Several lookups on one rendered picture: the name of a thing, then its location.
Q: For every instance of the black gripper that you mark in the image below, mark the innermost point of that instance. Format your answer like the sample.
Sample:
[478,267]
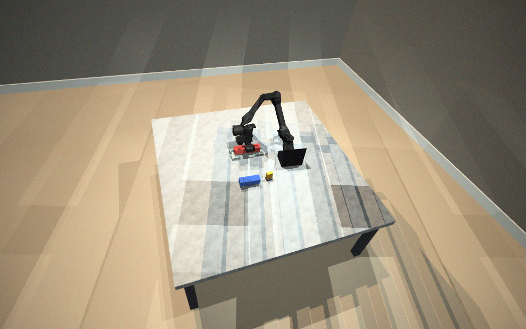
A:
[249,147]

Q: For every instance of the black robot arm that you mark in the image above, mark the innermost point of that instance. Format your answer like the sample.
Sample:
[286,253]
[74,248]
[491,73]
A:
[283,131]

